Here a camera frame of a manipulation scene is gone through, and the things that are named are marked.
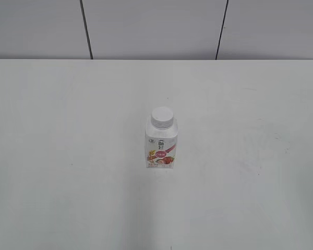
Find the white strawberry yogurt bottle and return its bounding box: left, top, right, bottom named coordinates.
left=145, top=115, right=178, bottom=169

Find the white round bottle cap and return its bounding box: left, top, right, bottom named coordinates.
left=151, top=107, right=174, bottom=129

